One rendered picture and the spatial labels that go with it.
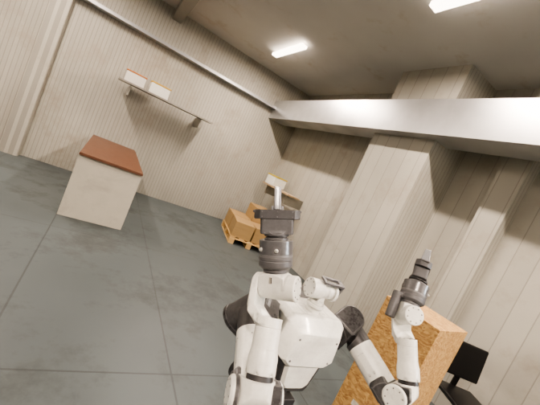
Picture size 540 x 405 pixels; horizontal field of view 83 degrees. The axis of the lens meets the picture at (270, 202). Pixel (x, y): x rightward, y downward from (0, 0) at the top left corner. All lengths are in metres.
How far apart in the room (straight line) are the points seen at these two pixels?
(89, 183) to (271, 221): 4.36
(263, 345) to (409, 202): 3.97
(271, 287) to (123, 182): 4.33
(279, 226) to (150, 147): 7.05
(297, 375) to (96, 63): 7.21
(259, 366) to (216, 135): 7.41
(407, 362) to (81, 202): 4.58
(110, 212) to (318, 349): 4.35
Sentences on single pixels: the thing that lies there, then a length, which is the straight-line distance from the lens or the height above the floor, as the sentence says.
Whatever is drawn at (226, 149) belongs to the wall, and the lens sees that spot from 8.10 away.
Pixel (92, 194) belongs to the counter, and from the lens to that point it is 5.05.
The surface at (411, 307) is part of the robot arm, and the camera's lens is 1.20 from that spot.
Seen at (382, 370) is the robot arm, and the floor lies 1.28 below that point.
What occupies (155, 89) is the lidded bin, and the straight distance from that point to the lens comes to 7.10.
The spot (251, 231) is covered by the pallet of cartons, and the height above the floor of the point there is 0.41.
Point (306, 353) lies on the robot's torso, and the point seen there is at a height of 1.26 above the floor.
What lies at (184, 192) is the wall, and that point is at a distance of 8.05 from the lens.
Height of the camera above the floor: 1.75
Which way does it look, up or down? 5 degrees down
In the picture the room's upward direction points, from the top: 24 degrees clockwise
